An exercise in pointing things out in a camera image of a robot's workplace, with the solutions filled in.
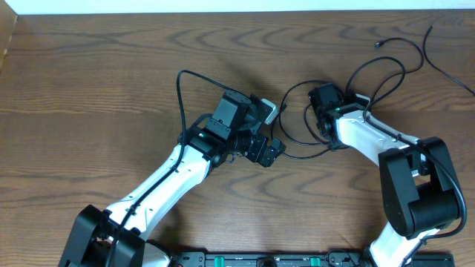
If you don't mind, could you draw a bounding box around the black smooth USB cable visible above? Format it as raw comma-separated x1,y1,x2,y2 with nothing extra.
269,37,425,160

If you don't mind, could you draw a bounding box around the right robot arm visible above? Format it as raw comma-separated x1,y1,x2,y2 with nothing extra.
308,83,467,266

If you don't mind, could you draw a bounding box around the black braided USB cable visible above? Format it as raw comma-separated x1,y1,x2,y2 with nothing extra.
422,24,475,96

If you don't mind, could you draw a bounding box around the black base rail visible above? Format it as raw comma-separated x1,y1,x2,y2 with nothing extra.
144,240,456,267

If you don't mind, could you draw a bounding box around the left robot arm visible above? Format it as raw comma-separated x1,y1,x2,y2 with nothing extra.
59,90,286,267

